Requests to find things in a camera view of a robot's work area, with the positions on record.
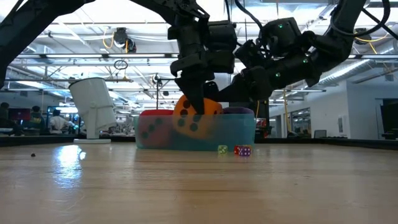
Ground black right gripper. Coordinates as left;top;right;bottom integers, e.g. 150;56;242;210
203;39;322;103

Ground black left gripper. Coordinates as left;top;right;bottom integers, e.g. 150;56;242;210
167;14;216;116

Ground large orange foam die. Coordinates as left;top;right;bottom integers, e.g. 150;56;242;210
172;95;224;140

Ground large purple foam die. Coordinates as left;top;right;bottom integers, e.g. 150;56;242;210
222;106;256;115

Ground large red foam die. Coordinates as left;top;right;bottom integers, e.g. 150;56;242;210
138;109;175;149

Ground teal translucent plastic bin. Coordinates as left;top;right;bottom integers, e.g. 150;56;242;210
134;112;257;152

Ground black computer box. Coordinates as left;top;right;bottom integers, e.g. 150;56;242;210
248;98;270;118

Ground white cylindrical device on stand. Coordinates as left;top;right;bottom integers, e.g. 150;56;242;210
68;77;118;145

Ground dark monitor screen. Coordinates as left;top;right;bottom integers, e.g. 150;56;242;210
379;98;398;141

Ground red monitor screen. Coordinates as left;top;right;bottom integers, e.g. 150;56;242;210
7;108;32;122

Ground black gantry frame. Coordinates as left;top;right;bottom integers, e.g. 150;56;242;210
152;73;181;110

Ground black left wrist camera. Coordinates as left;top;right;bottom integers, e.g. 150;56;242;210
206;21;238;75

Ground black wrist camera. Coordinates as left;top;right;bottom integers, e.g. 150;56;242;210
206;21;238;75
259;17;303;59

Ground yellow hanging cable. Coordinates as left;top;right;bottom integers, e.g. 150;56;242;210
281;88;292;133

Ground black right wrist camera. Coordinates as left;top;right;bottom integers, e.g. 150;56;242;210
259;17;303;59

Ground black hanging ring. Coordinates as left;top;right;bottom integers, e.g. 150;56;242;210
113;59;129;71

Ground black ceiling cord reel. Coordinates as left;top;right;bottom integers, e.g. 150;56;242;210
112;27;137;54
353;28;373;46

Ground black table frame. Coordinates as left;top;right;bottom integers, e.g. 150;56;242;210
0;135;398;152

